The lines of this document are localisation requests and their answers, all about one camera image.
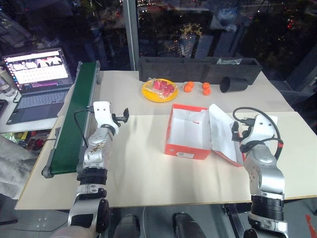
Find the orange rubber toy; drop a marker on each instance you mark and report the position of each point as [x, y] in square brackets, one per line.
[189, 86]
[206, 88]

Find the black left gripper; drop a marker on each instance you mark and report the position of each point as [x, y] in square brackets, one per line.
[118, 118]

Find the clear glass jar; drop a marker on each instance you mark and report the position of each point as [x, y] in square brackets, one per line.
[6, 84]

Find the grey cloth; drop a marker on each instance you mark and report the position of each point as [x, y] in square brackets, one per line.
[15, 166]

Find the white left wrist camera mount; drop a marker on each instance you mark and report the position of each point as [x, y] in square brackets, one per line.
[102, 112]

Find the green conveyor belt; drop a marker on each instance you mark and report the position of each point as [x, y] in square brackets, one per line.
[74, 119]

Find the black cylindrical cup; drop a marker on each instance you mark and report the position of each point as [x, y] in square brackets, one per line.
[234, 84]

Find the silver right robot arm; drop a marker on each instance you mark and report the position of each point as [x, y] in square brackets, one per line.
[265, 173]

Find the orange cardboard box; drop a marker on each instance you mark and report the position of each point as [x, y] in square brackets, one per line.
[190, 134]

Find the colourful clutter pile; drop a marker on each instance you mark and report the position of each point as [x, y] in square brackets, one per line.
[29, 140]

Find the clear plastic packet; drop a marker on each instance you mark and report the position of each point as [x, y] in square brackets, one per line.
[229, 61]

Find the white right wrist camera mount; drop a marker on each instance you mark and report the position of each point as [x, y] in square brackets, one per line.
[262, 129]

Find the open grey laptop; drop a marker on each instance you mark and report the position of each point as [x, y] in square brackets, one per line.
[39, 81]

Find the bagged red blocks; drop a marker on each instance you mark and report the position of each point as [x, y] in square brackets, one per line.
[163, 86]

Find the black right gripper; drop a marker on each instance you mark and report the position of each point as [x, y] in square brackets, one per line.
[247, 130]

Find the grey window pillar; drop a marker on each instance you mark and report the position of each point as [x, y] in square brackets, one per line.
[131, 34]

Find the dark grey foam tray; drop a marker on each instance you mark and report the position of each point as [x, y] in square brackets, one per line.
[193, 72]

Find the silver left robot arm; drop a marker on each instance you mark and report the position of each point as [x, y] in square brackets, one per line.
[95, 151]

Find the yellow round plate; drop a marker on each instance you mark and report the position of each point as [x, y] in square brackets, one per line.
[158, 96]

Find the black table frame leg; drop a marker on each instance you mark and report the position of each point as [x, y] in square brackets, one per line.
[234, 220]

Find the white side table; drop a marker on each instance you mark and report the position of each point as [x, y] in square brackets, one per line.
[29, 127]

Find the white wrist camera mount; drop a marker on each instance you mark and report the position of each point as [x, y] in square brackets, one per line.
[262, 129]
[102, 112]

